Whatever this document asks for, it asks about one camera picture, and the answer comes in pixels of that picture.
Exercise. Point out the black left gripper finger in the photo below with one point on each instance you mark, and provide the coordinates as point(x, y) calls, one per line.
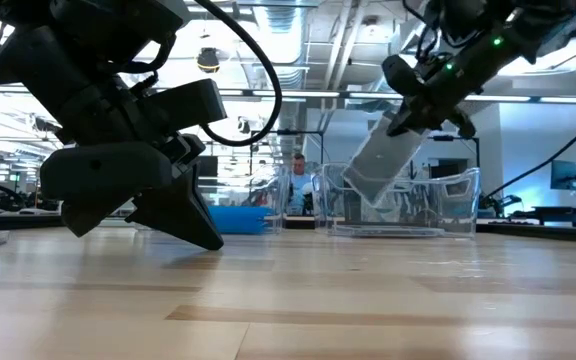
point(178, 215)

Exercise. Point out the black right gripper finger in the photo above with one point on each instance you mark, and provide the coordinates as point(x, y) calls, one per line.
point(410, 125)

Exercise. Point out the black jewel case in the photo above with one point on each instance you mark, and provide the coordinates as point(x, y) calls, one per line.
point(393, 231)

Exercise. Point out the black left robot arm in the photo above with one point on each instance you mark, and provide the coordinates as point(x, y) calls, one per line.
point(93, 20)

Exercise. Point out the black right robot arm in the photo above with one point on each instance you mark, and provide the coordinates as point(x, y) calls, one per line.
point(543, 20)

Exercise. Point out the clear plastic bin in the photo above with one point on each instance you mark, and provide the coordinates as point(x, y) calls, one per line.
point(278, 200)
point(458, 210)

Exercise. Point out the person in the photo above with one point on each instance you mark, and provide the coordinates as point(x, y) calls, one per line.
point(299, 185)

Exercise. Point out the computer monitor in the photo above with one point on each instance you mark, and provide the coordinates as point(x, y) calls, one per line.
point(565, 175)

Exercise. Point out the round ceiling fixture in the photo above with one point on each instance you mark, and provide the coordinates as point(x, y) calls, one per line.
point(208, 61)

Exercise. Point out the black desk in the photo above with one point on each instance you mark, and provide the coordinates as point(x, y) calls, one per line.
point(568, 210)

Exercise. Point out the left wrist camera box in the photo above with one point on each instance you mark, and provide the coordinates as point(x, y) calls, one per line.
point(188, 105)

